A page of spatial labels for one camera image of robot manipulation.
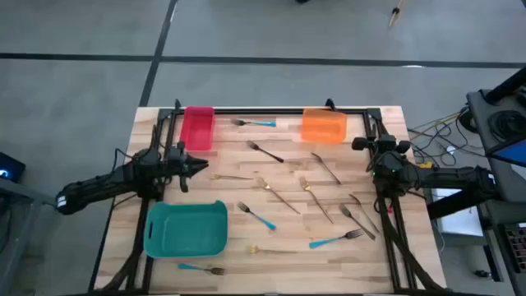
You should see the black cable coil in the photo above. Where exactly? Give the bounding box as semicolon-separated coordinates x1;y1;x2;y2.
487;108;526;145

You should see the black aluminium table frame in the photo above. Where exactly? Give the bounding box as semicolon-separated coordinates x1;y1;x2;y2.
87;98;448;296

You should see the red plastic bin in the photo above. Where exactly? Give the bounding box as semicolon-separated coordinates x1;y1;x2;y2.
178;105;217;152

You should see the white box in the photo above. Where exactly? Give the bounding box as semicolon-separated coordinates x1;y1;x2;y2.
430;187;487;238

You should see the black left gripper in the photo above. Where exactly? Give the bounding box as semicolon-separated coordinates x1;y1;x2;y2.
164;141;210;194

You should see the black computer with blue light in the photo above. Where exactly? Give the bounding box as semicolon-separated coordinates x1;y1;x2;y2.
0;151;27;184

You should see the grey metal table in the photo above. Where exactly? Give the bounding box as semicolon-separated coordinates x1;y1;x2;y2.
0;176;68;289

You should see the blue panel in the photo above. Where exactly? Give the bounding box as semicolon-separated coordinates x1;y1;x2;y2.
490;138;526;169

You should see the blue handled fork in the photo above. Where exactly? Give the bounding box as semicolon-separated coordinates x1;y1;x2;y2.
177;262;227;277
308;228;366;251
236;200;278;232
231;118;278;128

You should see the black pole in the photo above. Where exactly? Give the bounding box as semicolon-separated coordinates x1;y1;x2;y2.
481;65;526;106

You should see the black metal beam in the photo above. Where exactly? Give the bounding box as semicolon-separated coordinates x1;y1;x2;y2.
426;188;501;220

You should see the teal plastic bin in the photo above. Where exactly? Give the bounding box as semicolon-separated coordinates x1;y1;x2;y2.
142;199;229;260

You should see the black fork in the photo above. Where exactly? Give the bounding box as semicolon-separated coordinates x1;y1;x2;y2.
338;203;377;242
310;151;343;186
348;192;381;234
246;140;285;164

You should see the yellow stick with black tip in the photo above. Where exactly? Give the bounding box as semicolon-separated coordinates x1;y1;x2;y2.
387;0;408;29

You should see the grey desk with keyboard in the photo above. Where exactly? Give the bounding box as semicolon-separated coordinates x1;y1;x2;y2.
478;200;526;296

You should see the yellow cable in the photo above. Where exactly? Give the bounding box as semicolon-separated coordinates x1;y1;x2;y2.
408;111;464;136

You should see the black floor cable tangle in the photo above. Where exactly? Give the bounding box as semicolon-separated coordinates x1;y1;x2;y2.
408;105;488;168

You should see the grey cart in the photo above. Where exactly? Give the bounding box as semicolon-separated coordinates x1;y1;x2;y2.
465;88;526;205

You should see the orange plastic bin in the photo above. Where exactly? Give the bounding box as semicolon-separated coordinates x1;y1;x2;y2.
300;107;348;146

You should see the gold fork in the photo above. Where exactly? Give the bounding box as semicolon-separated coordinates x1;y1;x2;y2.
256;176;302;215
248;244;298;256
298;175;335;225
209;172;255;182

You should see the black keyboard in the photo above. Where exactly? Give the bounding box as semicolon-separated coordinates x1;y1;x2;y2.
502;223;526;274

